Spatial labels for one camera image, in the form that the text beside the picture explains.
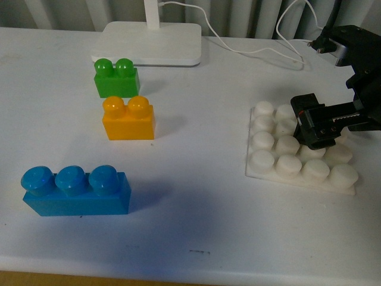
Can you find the blue three-stud block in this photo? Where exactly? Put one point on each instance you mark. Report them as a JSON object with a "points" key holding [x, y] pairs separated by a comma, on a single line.
{"points": [[73, 192]]}

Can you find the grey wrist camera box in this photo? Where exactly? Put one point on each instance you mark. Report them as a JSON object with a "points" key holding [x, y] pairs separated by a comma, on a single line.
{"points": [[339, 57]]}

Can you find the green two-stud block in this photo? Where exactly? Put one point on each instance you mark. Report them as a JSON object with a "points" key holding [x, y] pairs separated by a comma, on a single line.
{"points": [[121, 79]]}

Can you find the grey pleated curtain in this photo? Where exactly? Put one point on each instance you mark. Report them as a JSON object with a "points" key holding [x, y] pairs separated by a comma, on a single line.
{"points": [[235, 19]]}

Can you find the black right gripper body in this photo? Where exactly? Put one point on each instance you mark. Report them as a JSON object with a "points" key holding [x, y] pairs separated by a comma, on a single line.
{"points": [[364, 56]]}

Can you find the white studded base plate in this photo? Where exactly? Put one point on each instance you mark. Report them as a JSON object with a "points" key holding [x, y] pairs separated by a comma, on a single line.
{"points": [[273, 154]]}

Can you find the white lamp stand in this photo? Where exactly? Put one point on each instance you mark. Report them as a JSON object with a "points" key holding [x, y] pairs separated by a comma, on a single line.
{"points": [[150, 43]]}

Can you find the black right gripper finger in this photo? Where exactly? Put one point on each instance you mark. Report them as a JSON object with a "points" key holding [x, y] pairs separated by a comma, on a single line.
{"points": [[307, 102], [321, 133]]}

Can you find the yellow two-stud block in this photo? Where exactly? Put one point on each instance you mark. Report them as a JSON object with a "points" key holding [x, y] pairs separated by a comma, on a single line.
{"points": [[134, 120]]}

